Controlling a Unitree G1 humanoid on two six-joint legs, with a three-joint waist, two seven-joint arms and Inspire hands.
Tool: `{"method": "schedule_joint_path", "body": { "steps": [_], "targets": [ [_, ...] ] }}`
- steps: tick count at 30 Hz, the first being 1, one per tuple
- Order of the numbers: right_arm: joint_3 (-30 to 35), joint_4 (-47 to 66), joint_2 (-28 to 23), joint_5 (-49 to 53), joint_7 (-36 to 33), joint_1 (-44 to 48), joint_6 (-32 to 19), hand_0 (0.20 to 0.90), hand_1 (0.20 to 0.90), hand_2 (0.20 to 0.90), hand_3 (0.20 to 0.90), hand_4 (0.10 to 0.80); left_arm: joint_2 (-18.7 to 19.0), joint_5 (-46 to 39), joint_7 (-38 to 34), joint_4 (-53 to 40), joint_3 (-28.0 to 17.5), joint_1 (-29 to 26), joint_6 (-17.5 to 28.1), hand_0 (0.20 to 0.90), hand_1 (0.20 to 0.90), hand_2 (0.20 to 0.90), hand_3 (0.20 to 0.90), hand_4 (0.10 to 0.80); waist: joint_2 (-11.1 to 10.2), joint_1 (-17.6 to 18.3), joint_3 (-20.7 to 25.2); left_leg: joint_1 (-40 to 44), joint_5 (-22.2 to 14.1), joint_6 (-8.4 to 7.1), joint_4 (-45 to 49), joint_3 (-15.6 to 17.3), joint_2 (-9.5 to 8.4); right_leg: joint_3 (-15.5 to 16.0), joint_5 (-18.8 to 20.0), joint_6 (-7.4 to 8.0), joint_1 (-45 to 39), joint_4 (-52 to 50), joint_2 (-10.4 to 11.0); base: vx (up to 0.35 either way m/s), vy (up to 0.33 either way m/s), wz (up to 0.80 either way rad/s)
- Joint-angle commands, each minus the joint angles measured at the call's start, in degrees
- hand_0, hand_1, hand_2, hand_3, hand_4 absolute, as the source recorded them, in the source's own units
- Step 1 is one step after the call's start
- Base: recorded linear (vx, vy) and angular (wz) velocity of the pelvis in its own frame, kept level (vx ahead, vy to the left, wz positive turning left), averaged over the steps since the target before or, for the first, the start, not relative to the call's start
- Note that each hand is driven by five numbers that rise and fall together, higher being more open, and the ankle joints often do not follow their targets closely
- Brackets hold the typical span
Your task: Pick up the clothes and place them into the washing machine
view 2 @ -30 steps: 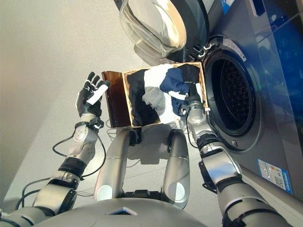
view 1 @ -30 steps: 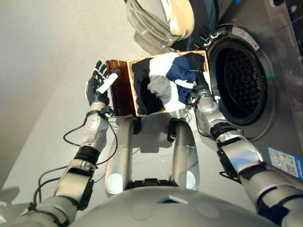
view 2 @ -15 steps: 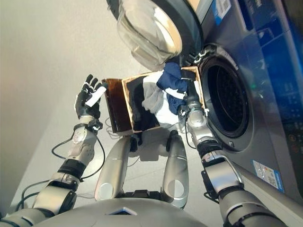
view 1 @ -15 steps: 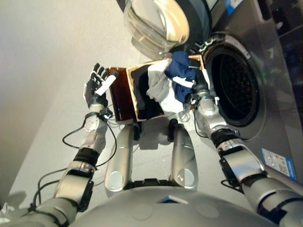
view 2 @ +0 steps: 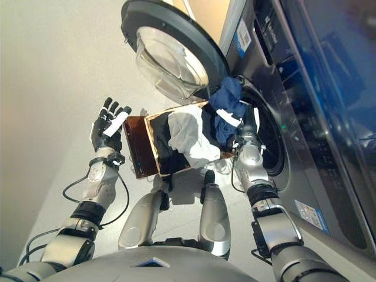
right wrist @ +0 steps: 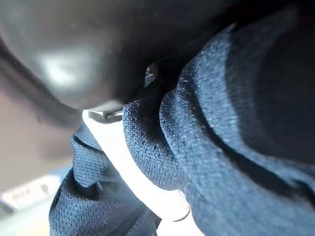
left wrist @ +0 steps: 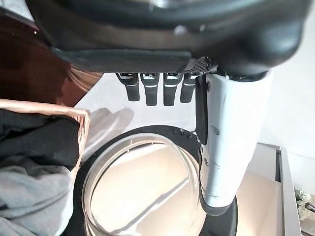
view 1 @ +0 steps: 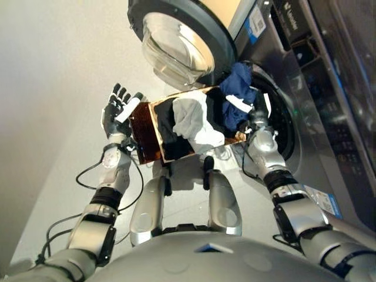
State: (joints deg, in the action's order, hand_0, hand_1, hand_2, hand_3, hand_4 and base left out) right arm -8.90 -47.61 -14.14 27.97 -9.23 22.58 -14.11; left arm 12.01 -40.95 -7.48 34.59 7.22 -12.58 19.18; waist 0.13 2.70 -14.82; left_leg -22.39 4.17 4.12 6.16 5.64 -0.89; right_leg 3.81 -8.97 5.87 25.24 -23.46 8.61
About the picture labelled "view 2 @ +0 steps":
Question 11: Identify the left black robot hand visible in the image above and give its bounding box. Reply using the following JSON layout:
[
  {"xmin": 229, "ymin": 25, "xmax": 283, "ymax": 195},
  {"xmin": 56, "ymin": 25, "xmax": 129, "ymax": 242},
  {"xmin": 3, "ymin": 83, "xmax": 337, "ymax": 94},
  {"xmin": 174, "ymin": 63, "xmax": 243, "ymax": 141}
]
[{"xmin": 89, "ymin": 97, "xmax": 132, "ymax": 153}]

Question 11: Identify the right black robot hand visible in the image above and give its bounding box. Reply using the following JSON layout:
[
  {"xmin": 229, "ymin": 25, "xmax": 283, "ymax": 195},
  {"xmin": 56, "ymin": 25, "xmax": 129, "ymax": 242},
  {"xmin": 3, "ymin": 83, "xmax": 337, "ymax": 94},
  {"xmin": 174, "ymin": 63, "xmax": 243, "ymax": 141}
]
[{"xmin": 216, "ymin": 104, "xmax": 260, "ymax": 136}]

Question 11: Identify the blue garment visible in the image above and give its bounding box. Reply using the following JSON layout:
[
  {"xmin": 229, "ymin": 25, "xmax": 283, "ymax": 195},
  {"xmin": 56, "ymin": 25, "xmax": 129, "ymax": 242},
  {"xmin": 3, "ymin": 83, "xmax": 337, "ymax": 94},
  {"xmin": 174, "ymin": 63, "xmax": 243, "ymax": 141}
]
[{"xmin": 208, "ymin": 76, "xmax": 248, "ymax": 148}]

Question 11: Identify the grey front-load washing machine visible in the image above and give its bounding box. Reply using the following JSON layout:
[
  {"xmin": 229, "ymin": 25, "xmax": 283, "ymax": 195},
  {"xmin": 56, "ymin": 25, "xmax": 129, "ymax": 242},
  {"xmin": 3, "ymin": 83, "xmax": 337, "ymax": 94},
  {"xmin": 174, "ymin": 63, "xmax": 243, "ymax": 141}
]
[{"xmin": 217, "ymin": 0, "xmax": 376, "ymax": 282}]

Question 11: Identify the wicker laundry basket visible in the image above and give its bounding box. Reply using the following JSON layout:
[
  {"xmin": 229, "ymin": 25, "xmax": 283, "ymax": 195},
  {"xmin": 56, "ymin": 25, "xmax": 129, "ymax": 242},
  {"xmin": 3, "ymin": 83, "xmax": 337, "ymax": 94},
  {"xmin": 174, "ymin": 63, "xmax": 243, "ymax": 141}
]
[{"xmin": 145, "ymin": 101, "xmax": 236, "ymax": 177}]

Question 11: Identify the white garment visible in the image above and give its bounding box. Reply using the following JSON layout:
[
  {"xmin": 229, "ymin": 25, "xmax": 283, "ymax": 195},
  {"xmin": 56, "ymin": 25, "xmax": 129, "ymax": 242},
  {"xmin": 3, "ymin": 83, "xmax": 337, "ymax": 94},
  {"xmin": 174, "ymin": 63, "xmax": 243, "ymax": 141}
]
[{"xmin": 167, "ymin": 106, "xmax": 221, "ymax": 169}]

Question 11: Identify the blue white energy label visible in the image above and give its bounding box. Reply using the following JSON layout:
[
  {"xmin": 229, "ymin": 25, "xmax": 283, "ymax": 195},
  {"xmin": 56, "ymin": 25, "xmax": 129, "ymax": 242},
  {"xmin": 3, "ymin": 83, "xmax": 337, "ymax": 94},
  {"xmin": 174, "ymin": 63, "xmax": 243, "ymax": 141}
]
[{"xmin": 234, "ymin": 17, "xmax": 253, "ymax": 59}]

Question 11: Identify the left silver robot leg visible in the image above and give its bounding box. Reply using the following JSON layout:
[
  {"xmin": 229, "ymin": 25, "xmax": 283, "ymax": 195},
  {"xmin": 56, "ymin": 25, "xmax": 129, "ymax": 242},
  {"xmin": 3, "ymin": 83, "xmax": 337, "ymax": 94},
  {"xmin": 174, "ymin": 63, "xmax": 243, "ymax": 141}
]
[{"xmin": 118, "ymin": 176, "xmax": 169, "ymax": 251}]

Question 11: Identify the silver robot leg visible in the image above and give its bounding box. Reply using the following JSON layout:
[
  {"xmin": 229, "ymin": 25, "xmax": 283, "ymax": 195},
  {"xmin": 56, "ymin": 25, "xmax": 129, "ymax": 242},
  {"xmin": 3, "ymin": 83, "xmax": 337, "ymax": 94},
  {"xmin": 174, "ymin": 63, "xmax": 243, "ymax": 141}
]
[
  {"xmin": 198, "ymin": 172, "xmax": 232, "ymax": 261},
  {"xmin": 118, "ymin": 176, "xmax": 169, "ymax": 251}
]

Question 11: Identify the round glass washer door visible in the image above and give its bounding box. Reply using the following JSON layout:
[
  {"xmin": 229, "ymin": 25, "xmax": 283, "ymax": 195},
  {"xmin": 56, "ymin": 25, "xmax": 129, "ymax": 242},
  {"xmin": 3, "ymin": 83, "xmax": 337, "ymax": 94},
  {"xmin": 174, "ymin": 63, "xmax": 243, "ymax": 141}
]
[{"xmin": 120, "ymin": 0, "xmax": 231, "ymax": 105}]

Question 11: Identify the right silver robot leg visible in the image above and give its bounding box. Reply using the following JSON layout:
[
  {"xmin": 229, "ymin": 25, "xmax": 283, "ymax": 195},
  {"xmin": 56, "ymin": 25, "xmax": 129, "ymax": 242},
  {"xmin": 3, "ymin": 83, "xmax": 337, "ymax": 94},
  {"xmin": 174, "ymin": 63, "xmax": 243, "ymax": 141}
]
[{"xmin": 198, "ymin": 172, "xmax": 232, "ymax": 261}]

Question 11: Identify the blue white pictured sticker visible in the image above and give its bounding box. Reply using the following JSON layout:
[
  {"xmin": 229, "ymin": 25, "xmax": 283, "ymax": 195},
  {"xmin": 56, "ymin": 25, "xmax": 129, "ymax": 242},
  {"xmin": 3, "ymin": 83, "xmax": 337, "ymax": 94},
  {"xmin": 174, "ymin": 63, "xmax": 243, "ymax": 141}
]
[{"xmin": 293, "ymin": 199, "xmax": 327, "ymax": 235}]

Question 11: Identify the silver robot torso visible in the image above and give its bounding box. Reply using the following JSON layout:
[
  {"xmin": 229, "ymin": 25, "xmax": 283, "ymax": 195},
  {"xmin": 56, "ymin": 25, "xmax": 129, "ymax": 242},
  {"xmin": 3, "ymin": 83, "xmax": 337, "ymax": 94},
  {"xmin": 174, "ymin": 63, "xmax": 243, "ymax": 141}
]
[{"xmin": 41, "ymin": 246, "xmax": 265, "ymax": 282}]

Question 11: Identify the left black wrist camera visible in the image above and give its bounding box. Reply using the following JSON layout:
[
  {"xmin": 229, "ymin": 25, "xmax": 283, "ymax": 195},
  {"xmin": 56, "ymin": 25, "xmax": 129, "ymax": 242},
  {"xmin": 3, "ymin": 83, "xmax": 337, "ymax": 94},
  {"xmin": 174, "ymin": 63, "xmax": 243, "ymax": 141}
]
[{"xmin": 107, "ymin": 152, "xmax": 126, "ymax": 167}]

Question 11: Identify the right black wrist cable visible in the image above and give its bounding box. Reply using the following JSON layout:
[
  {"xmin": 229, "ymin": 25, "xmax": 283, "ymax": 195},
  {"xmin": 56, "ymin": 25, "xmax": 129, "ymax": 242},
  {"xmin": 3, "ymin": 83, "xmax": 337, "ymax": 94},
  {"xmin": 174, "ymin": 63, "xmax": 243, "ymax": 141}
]
[{"xmin": 230, "ymin": 152, "xmax": 276, "ymax": 267}]

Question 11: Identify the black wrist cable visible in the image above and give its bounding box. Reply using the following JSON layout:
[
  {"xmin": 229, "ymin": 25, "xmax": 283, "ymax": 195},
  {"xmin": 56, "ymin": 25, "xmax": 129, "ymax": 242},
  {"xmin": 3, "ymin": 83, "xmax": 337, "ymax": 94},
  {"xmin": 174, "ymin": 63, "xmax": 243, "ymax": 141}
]
[
  {"xmin": 17, "ymin": 164, "xmax": 130, "ymax": 265},
  {"xmin": 230, "ymin": 152, "xmax": 276, "ymax": 267}
]

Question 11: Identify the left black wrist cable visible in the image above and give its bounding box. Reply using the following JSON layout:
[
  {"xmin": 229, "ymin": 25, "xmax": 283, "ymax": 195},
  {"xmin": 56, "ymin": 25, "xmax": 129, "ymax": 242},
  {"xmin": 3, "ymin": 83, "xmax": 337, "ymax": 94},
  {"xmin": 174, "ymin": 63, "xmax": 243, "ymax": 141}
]
[{"xmin": 17, "ymin": 164, "xmax": 130, "ymax": 265}]

